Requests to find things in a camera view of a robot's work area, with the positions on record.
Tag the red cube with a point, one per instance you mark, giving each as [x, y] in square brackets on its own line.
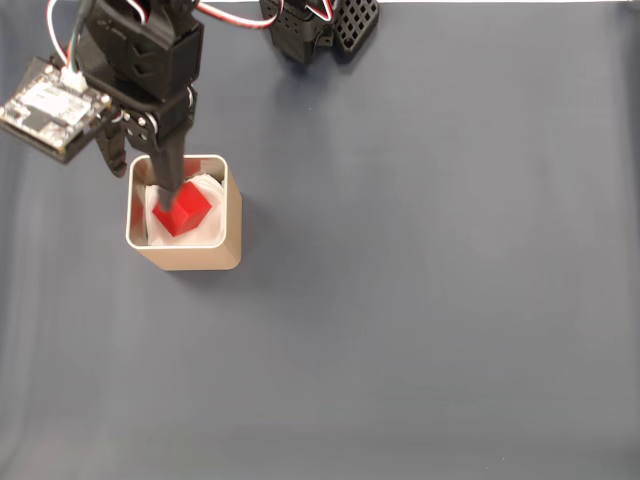
[192, 210]

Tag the camera circuit board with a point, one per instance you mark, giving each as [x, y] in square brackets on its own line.
[47, 107]

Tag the grey-blue table mat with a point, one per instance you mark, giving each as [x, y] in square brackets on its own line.
[400, 300]

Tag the white crumpled tissue paper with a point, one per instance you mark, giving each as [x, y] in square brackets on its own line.
[210, 231]

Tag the tan square metal box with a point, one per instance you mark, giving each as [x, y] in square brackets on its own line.
[200, 259]

